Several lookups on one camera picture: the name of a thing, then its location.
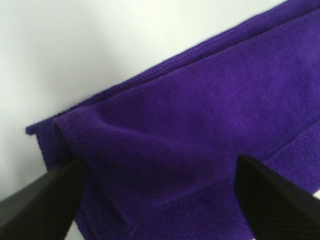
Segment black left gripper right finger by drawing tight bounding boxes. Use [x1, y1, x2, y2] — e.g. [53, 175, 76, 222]
[234, 155, 320, 240]

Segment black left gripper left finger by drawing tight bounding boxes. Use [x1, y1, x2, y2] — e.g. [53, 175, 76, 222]
[0, 158, 84, 240]

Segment purple towel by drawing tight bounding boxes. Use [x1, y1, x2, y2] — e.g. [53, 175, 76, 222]
[26, 0, 320, 240]

